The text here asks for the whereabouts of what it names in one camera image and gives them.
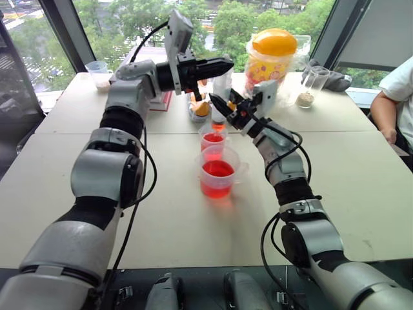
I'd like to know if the clear measuring cup with grains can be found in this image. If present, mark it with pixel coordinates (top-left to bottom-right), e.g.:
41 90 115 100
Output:
85 60 114 94

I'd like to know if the clear cylinder with grains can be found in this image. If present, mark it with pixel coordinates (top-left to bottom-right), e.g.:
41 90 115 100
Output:
296 67 331 109

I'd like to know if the dark window frame pillar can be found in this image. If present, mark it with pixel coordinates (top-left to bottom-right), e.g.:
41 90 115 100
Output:
37 0 97 74
309 0 362 70

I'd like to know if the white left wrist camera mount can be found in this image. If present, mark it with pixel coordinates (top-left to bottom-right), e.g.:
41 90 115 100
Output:
164 9 194 96

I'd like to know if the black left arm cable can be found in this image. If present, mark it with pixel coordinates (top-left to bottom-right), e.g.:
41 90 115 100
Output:
102 124 158 291

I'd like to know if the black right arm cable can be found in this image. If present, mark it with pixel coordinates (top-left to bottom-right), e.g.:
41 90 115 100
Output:
259 211 307 310

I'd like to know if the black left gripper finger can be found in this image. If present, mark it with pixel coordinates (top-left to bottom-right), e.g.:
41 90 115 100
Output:
196 65 235 81
194 57 235 70

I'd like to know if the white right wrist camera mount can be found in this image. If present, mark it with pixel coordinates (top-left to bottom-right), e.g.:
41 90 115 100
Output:
252 79 279 114

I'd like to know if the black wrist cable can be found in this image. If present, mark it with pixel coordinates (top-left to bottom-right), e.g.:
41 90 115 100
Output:
250 114 313 183
129 21 170 64

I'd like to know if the clear plastic bag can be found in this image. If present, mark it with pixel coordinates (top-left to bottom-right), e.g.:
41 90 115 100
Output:
288 33 312 76

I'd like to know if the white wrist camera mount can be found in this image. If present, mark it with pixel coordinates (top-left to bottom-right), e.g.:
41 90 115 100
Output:
252 79 279 114
164 9 194 96

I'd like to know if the plastic jar with orange lid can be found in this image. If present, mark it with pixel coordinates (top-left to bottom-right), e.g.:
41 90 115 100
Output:
243 28 298 98

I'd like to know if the dark rounded robot leg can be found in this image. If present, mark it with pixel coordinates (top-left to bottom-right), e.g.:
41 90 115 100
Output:
146 272 185 310
223 269 272 310

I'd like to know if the clear container with orange pieces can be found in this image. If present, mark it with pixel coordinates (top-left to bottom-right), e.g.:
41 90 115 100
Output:
188 89 213 123

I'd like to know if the small cup with red liquid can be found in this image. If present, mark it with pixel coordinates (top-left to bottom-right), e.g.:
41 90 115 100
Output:
197 125 230 153

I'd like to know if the grey cloth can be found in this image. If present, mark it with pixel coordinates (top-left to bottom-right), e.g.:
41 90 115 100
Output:
301 59 352 93

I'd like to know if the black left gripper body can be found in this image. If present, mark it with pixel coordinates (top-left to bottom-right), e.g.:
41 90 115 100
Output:
176 52 208 101

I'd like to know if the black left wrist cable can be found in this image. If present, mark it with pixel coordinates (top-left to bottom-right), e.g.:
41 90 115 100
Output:
129 21 170 64

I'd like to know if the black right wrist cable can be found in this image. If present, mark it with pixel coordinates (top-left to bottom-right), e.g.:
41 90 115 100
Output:
250 114 313 183

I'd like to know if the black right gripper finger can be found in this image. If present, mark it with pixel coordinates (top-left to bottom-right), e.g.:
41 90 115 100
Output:
209 92 236 118
228 90 245 109

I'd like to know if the person in white shirt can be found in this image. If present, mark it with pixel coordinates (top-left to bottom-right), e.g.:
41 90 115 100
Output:
370 55 413 156

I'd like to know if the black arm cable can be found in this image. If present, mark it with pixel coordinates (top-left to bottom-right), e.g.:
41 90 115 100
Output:
259 211 307 310
102 124 158 291

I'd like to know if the large cup with red liquid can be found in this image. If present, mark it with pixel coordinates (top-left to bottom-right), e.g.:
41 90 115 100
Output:
194 145 250 198

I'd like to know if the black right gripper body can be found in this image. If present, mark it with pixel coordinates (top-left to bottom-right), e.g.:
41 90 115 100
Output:
225 97 261 132

